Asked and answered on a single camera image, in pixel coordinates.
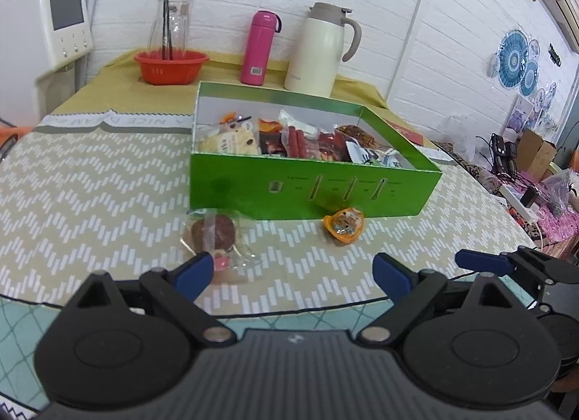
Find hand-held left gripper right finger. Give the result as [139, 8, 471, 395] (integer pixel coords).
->
[357, 252, 516, 348]

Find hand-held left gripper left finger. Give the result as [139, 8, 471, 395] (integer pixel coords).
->
[68, 252, 238, 350]

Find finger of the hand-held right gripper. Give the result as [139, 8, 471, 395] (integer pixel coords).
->
[455, 245, 579, 285]

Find clear packet of chocolate cookies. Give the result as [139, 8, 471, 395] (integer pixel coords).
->
[181, 209, 263, 282]

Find orange jelly cup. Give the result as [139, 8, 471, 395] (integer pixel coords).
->
[323, 205, 365, 245]

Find green cardboard box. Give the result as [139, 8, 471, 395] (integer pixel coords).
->
[189, 81, 443, 222]

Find white printed snack packet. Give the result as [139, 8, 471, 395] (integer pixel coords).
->
[346, 140, 403, 169]

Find cracker packet with brown dots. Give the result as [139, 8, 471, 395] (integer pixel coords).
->
[199, 123, 261, 155]

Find maroon packet with dark print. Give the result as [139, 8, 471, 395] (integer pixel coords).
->
[317, 130, 350, 162]

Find red sausage sticks packet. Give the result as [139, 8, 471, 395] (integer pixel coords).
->
[280, 123, 320, 158]

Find white power strip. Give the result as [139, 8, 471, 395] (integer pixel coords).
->
[498, 185, 539, 222]

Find brown cardboard box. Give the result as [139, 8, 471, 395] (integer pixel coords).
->
[516, 128, 557, 176]

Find clear plastic bag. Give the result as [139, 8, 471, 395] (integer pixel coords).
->
[445, 117, 478, 163]

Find patterned tablecloth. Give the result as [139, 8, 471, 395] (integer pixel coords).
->
[0, 108, 544, 412]

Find red booklet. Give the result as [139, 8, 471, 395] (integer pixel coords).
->
[386, 121, 428, 147]

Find yellow cloth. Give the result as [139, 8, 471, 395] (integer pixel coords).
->
[45, 51, 390, 122]

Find red plastic basket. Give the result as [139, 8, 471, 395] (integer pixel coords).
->
[133, 51, 210, 86]

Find orange plastic basin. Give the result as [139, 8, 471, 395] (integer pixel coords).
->
[0, 128, 19, 158]

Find pink thermos bottle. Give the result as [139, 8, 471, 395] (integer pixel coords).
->
[241, 10, 282, 86]

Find cream thermal carafe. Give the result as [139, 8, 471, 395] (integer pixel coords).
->
[284, 2, 363, 97]

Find clear glass pitcher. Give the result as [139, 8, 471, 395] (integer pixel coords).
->
[147, 0, 191, 61]

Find black chopsticks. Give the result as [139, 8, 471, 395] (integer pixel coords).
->
[160, 0, 175, 61]

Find white water dispenser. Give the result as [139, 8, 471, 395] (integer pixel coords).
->
[0, 0, 98, 126]

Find black power adapter with cables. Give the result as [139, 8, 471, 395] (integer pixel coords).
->
[491, 133, 521, 174]

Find wall picture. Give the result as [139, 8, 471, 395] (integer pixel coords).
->
[504, 96, 534, 133]

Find blue paper wall decoration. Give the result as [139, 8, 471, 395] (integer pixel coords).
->
[486, 28, 559, 99]

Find white wall pipe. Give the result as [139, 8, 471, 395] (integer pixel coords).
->
[384, 0, 437, 99]

